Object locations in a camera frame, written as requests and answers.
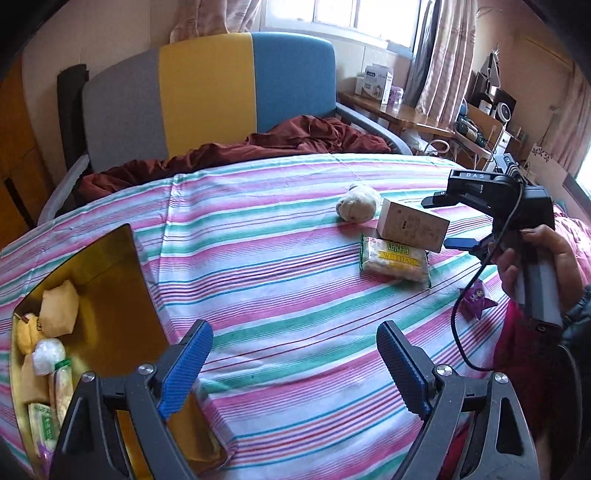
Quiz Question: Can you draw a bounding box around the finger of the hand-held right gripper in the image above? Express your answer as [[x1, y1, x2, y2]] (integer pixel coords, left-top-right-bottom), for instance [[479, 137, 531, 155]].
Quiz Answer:
[[421, 194, 465, 209], [443, 237, 482, 252]]

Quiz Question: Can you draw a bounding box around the red garment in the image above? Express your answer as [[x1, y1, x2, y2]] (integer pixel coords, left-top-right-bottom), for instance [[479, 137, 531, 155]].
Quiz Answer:
[[493, 203, 591, 467]]

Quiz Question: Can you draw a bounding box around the rice cracker packet yellow label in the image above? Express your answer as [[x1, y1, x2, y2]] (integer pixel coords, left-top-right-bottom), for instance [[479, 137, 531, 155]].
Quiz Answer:
[[359, 234, 432, 289]]

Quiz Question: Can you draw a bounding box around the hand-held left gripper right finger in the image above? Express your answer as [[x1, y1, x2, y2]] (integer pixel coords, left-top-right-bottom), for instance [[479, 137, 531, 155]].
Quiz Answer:
[[376, 320, 541, 480]]

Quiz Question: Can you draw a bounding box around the maroon gift box gold interior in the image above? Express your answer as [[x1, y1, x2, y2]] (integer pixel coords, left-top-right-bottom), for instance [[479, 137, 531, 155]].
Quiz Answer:
[[9, 224, 233, 478]]

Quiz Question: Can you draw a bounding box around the striped bed sheet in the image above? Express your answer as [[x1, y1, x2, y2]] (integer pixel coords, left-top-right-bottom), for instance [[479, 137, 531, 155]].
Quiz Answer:
[[0, 152, 571, 480]]

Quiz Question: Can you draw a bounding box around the purple snack packet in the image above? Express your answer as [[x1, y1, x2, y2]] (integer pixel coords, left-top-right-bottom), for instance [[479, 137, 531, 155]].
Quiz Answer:
[[458, 279, 499, 321]]

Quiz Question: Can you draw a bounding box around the yellow snack packet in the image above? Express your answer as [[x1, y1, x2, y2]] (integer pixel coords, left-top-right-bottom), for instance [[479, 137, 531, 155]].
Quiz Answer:
[[15, 313, 45, 356]]

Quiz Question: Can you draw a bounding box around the person's right hand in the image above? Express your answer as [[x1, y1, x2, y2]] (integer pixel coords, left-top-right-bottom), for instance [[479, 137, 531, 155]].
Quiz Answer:
[[496, 224, 585, 315]]

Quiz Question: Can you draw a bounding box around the wooden desk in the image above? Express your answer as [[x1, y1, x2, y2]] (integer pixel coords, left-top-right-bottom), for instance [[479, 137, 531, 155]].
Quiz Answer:
[[337, 90, 455, 139]]

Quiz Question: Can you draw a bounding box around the pink patterned curtain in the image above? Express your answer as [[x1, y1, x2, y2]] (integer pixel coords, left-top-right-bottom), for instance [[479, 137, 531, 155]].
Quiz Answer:
[[414, 0, 491, 136]]

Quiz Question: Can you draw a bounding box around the rice cracker packet clear wrapper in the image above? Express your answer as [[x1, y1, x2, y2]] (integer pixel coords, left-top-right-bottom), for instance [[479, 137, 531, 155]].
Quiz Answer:
[[48, 357, 75, 422]]

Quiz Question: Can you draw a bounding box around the wooden cabinet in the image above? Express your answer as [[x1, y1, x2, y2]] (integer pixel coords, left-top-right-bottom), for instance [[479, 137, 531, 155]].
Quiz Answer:
[[0, 60, 52, 243]]

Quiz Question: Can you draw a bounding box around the maroon blanket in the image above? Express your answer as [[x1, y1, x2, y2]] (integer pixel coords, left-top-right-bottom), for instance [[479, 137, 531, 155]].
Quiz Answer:
[[78, 115, 394, 200]]

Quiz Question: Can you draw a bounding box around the white box on desk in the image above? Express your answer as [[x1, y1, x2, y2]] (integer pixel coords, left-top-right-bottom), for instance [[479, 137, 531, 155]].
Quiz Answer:
[[361, 65, 394, 103]]

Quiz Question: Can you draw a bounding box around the tan paper packet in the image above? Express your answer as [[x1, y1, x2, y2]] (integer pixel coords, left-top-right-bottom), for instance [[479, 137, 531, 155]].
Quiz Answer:
[[21, 353, 52, 405]]

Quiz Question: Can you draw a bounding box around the black cable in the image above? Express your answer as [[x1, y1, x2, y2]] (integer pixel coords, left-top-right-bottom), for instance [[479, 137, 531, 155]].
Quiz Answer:
[[451, 185, 528, 371]]

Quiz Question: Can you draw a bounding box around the beige plush toy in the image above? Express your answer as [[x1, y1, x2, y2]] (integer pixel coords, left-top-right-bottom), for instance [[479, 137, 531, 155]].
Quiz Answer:
[[335, 183, 383, 223]]

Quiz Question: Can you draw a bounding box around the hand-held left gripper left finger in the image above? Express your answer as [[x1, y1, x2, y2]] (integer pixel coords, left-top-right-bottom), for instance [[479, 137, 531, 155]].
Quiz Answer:
[[48, 319, 214, 480]]

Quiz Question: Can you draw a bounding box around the white plastic-wrapped ball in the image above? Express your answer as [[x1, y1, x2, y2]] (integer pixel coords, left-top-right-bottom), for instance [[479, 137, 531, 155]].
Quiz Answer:
[[32, 338, 66, 376]]

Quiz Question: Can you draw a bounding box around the grey yellow blue headboard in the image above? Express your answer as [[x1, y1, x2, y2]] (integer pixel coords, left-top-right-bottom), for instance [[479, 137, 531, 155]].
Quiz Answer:
[[82, 31, 337, 160]]

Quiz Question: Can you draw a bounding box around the beige cardboard box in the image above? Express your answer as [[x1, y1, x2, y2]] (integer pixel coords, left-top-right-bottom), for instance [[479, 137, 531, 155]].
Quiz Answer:
[[376, 198, 451, 254]]

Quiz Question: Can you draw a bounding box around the cream carton with green top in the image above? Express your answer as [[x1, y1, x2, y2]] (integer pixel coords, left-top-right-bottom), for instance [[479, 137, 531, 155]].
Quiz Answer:
[[28, 401, 62, 455]]

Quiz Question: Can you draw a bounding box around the window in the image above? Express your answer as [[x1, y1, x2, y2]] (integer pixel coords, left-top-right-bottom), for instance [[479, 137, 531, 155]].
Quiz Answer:
[[262, 0, 422, 49]]

